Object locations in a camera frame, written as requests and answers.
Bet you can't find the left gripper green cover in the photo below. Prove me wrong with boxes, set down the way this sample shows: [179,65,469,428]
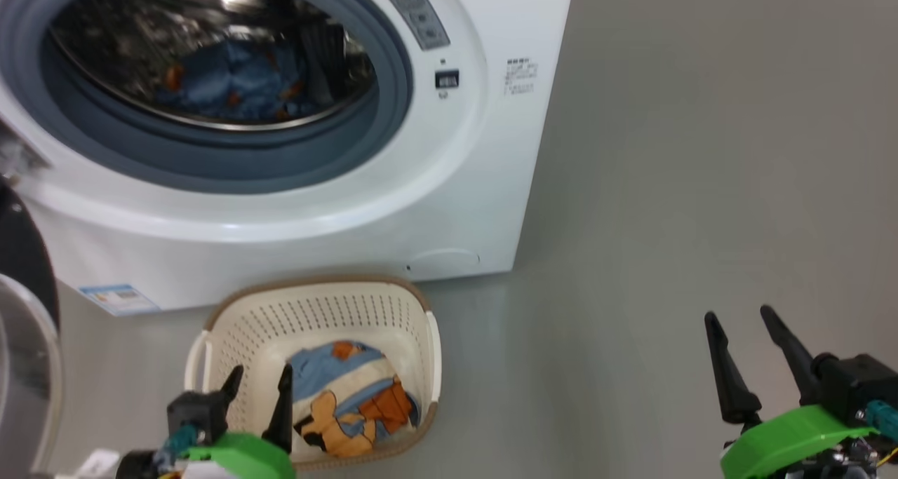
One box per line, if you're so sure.
[114,363,296,479]

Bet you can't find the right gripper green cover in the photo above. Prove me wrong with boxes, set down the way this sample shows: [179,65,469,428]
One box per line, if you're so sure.
[704,304,898,479]

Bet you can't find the blue white orange cartoon garment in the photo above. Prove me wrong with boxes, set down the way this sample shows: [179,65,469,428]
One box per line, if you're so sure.
[288,340,422,459]

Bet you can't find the black glass washing machine door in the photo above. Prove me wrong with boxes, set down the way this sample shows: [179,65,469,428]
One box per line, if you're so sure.
[0,177,64,479]

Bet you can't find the blue garment with orange specks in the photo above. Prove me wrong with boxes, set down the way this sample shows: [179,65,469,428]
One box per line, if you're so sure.
[158,41,316,122]

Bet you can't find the cream perforated laundry basket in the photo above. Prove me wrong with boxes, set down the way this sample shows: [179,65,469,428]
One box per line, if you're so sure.
[184,276,443,473]

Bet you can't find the white front-load washing machine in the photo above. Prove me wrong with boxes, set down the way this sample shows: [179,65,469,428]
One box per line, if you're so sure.
[0,0,576,318]

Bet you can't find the blue energy label sticker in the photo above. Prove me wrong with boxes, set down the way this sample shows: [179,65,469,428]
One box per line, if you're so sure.
[79,284,162,317]

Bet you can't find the left camera cable teal plug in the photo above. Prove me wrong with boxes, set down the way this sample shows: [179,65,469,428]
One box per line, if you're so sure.
[153,423,201,469]

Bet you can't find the white tag on left cable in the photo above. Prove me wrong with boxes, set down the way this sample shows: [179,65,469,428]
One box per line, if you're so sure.
[72,449,121,479]

